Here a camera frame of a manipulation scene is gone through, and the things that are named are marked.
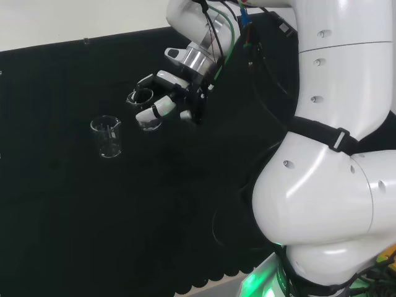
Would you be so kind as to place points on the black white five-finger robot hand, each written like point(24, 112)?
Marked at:
point(191, 99)

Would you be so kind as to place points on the small clear glass beaker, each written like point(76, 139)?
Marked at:
point(133, 102)

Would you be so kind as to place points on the clear glass beaker with markings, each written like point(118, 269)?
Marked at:
point(106, 139)

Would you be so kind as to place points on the black bench cloth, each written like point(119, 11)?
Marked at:
point(62, 201)

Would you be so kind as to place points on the white wrist camera shell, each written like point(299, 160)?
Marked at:
point(174, 54)

